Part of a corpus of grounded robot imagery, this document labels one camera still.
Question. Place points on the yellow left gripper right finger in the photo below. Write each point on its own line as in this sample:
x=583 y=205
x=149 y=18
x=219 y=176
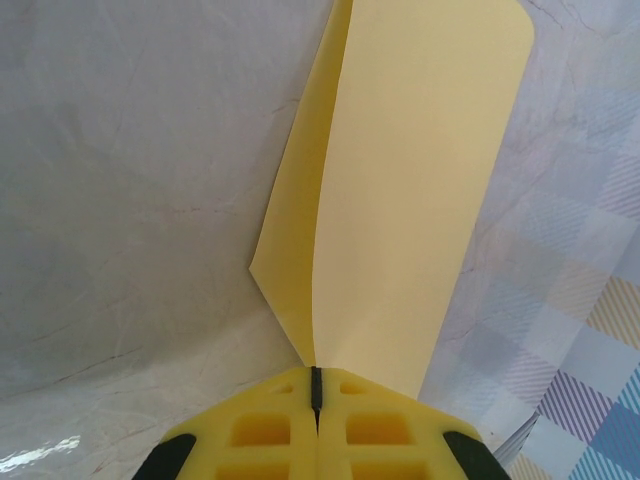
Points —
x=385 y=435

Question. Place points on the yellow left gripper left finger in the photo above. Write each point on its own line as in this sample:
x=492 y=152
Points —
x=260 y=435

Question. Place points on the yellow cloth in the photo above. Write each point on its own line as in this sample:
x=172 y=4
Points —
x=400 y=200

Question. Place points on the aluminium side rail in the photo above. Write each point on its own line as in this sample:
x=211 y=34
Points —
x=517 y=437

